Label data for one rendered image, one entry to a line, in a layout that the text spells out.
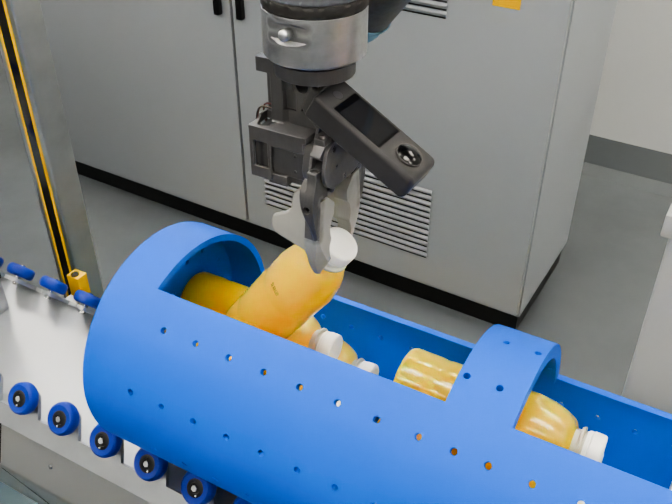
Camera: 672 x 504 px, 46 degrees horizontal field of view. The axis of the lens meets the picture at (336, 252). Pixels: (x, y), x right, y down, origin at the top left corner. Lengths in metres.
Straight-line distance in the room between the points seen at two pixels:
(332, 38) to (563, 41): 1.55
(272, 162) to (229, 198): 2.29
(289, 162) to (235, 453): 0.31
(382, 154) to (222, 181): 2.35
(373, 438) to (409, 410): 0.04
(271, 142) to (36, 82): 0.84
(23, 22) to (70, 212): 0.38
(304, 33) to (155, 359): 0.39
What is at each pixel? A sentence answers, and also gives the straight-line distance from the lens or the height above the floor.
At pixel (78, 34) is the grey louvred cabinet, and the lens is 3.22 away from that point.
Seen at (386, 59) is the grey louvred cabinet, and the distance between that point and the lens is 2.39.
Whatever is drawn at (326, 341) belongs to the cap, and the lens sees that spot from 0.94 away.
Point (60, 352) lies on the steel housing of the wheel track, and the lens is 1.29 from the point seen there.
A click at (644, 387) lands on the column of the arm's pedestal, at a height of 0.74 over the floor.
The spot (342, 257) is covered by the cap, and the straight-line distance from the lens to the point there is 0.77.
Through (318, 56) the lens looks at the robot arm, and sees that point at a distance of 0.66.
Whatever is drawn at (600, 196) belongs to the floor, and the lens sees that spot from 3.52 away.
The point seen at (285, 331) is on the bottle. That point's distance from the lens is 0.86.
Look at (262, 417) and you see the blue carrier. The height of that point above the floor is 1.17.
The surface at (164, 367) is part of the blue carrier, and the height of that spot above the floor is 1.17.
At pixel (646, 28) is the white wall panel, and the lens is 3.46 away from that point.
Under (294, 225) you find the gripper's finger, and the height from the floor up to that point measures 1.34.
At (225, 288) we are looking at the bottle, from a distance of 1.00.
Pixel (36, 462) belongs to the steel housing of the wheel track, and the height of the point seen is 0.87.
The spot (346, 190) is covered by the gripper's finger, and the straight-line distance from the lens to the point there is 0.76.
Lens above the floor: 1.76
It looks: 36 degrees down
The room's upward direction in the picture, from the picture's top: straight up
